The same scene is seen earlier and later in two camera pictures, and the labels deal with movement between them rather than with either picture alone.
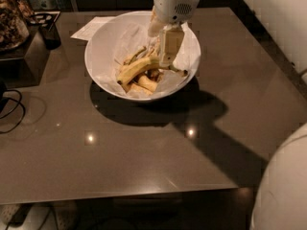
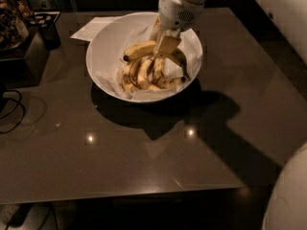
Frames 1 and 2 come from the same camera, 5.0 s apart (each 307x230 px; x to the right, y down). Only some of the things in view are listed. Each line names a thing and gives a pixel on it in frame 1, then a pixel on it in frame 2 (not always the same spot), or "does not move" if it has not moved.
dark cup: [51, 36] does not move
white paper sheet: [86, 32] does not move
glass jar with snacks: [13, 27] does not move
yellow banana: [145, 64] to [150, 48]
